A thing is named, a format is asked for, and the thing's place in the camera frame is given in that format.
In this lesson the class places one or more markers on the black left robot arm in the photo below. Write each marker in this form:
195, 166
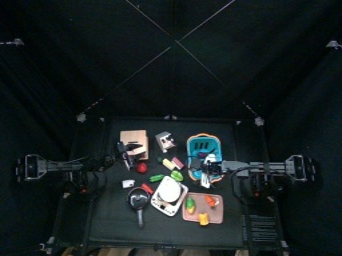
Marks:
58, 165

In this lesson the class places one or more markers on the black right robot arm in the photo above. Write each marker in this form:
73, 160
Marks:
268, 165

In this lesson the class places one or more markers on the white toy cleaver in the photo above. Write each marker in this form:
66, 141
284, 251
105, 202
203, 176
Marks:
205, 182

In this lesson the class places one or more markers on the tan wooden box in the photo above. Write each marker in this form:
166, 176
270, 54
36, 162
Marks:
134, 137

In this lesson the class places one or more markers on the purple toy eggplant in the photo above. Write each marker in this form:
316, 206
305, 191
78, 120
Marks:
202, 155

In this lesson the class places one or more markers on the grey toy knife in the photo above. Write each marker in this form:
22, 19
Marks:
129, 164

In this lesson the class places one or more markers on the pink toy block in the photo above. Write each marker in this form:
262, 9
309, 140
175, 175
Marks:
178, 162

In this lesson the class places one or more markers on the red toy tomato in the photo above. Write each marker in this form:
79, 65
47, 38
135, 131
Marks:
142, 167

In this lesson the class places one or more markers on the blue basket with orange rim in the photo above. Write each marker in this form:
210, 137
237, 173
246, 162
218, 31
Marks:
199, 146

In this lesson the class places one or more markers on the light green toy lime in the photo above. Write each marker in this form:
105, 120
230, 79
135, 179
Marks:
177, 175

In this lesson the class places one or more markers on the small dark green toy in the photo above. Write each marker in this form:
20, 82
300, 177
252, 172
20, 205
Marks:
159, 159

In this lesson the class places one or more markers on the yellow toy block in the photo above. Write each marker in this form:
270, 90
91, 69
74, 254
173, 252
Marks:
169, 164

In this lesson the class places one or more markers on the grey toy coffee machine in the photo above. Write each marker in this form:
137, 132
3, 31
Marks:
165, 141

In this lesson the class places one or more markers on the green toy pepper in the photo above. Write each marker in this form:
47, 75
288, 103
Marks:
155, 178

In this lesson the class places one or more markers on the orange toy carrot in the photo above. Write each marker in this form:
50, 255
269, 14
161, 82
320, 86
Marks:
210, 201

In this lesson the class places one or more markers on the white round plate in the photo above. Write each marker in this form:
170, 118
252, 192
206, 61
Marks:
170, 191

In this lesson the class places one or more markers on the toy corn cob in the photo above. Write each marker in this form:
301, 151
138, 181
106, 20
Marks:
190, 205

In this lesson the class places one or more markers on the red toy sausage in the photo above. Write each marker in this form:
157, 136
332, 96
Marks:
147, 188

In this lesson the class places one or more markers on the pink cutting board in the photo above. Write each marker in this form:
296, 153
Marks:
201, 213

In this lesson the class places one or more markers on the white toy stove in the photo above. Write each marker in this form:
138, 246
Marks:
161, 205

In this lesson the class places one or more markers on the black toy frying pan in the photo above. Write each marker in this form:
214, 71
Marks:
139, 200

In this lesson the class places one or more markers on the white text label sticker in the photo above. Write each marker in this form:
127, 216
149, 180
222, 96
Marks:
262, 228

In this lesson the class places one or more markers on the metal frame corner bracket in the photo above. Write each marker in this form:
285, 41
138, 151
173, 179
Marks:
18, 42
333, 44
170, 117
81, 117
260, 121

